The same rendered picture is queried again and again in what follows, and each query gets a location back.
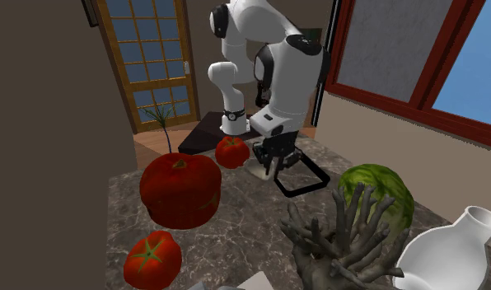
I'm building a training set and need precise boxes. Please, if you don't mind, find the black rectangular frame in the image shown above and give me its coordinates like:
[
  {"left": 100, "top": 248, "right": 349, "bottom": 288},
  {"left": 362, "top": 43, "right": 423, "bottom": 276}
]
[{"left": 269, "top": 147, "right": 332, "bottom": 199}]

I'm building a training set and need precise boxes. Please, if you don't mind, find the grey branching coral sculpture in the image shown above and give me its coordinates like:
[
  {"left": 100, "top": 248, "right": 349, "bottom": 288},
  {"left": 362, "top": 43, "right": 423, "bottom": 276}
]
[{"left": 278, "top": 182, "right": 412, "bottom": 290}]

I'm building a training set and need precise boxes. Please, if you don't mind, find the white vase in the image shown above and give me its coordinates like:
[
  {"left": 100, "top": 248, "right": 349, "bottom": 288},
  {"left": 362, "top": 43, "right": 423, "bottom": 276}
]
[{"left": 391, "top": 204, "right": 491, "bottom": 290}]

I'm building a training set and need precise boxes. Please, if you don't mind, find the small pale flat object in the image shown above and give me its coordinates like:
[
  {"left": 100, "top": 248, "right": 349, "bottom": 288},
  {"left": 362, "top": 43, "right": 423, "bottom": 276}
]
[{"left": 246, "top": 157, "right": 277, "bottom": 181}]

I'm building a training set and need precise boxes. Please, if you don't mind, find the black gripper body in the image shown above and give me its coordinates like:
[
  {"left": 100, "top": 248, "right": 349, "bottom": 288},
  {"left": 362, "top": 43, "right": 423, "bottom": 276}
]
[{"left": 261, "top": 129, "right": 301, "bottom": 161}]

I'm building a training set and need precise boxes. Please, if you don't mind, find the pale grey flat box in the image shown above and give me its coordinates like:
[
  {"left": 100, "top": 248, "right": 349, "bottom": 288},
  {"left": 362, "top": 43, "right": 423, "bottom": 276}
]
[{"left": 188, "top": 270, "right": 279, "bottom": 290}]

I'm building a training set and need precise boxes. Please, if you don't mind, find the red-framed window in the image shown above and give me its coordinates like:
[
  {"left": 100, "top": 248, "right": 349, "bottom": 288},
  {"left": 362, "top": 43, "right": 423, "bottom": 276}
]
[{"left": 325, "top": 0, "right": 491, "bottom": 152}]

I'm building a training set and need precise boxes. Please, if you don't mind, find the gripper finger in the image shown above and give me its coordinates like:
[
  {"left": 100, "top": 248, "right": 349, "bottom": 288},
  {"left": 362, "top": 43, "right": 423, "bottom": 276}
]
[
  {"left": 277, "top": 146, "right": 305, "bottom": 173},
  {"left": 251, "top": 142, "right": 279, "bottom": 179}
]

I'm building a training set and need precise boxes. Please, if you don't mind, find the red tomato with green star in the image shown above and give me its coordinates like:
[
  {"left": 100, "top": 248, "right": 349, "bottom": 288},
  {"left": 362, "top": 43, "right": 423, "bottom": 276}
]
[{"left": 123, "top": 229, "right": 184, "bottom": 290}]

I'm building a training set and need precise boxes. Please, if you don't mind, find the dark robot stand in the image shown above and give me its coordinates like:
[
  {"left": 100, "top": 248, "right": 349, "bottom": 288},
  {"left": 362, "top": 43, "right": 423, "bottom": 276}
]
[{"left": 177, "top": 110, "right": 271, "bottom": 157}]

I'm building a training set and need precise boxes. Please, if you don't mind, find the large red tomato-shaped pot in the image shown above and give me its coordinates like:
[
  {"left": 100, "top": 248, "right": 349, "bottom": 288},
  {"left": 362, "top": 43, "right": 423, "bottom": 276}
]
[{"left": 139, "top": 152, "right": 222, "bottom": 231}]

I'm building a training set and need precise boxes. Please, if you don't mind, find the thin green plant sprig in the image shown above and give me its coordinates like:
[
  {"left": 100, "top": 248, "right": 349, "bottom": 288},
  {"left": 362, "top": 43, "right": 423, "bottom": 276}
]
[{"left": 140, "top": 101, "right": 176, "bottom": 156}]

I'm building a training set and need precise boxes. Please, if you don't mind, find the dark-framed wall picture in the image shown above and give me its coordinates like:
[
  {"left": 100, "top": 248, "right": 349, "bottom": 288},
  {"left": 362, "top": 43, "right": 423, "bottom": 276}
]
[{"left": 81, "top": 0, "right": 101, "bottom": 29}]

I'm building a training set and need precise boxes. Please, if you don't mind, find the green cabbage head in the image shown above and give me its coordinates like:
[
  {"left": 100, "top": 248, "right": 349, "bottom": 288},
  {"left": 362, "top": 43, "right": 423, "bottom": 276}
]
[{"left": 337, "top": 162, "right": 415, "bottom": 244}]

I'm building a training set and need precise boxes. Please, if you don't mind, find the wooden door with glass panes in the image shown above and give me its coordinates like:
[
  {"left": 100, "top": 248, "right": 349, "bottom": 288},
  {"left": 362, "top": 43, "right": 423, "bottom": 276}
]
[{"left": 93, "top": 0, "right": 201, "bottom": 135}]

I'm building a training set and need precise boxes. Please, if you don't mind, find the small red tomato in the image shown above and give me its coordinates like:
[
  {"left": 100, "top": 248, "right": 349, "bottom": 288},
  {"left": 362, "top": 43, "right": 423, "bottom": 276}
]
[{"left": 214, "top": 136, "right": 251, "bottom": 170}]

